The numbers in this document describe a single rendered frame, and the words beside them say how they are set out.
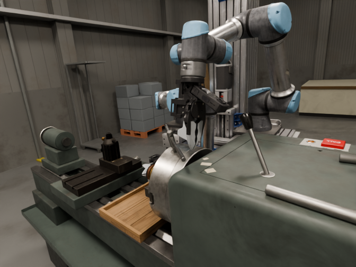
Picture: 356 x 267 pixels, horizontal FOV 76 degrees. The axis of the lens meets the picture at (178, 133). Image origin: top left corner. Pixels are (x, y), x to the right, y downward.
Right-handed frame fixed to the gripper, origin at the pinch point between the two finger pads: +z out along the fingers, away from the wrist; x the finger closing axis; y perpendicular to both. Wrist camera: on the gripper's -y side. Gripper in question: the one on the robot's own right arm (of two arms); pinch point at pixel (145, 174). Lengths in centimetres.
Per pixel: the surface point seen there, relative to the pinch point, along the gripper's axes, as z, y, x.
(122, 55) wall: -306, 431, 83
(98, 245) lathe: 10, 40, -54
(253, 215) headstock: 18, -57, 14
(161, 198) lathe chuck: 11.9, -22.2, 1.7
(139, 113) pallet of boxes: -260, 332, -50
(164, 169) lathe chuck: 7.8, -20.7, 10.7
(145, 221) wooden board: 6.1, -3.7, -19.7
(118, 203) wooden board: 4.9, 18.1, -19.7
